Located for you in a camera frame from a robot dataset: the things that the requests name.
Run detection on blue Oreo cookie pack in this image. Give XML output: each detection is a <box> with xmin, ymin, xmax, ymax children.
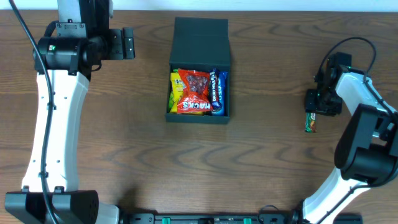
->
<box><xmin>216</xmin><ymin>72</ymin><xmax>228</xmax><ymax>116</ymax></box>

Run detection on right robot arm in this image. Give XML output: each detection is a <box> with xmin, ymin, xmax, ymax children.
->
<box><xmin>289</xmin><ymin>64</ymin><xmax>397</xmax><ymax>223</ymax></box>

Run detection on green Haribo gummy bag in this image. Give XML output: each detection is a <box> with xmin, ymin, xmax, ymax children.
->
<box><xmin>168</xmin><ymin>90</ymin><xmax>174</xmax><ymax>112</ymax></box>

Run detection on black gift box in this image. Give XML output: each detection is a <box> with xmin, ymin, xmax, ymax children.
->
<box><xmin>165</xmin><ymin>17</ymin><xmax>231</xmax><ymax>124</ymax></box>

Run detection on green red Milo bar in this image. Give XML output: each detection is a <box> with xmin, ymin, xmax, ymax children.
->
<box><xmin>304</xmin><ymin>113</ymin><xmax>317</xmax><ymax>133</ymax></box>

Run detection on red Hacks candy bag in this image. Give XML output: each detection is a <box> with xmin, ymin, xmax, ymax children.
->
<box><xmin>177</xmin><ymin>69</ymin><xmax>212</xmax><ymax>114</ymax></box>

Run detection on yellow candy bag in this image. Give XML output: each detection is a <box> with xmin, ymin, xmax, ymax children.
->
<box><xmin>169</xmin><ymin>70</ymin><xmax>186</xmax><ymax>114</ymax></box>

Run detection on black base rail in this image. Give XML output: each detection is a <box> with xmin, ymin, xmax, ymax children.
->
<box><xmin>119</xmin><ymin>212</ymin><xmax>293</xmax><ymax>224</ymax></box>

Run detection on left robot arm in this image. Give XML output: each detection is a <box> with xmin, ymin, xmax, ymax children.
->
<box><xmin>4</xmin><ymin>0</ymin><xmax>135</xmax><ymax>224</ymax></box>

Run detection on dark blue Dairy Milk bar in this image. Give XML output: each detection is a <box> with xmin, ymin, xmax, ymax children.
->
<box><xmin>210</xmin><ymin>68</ymin><xmax>223</xmax><ymax>114</ymax></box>

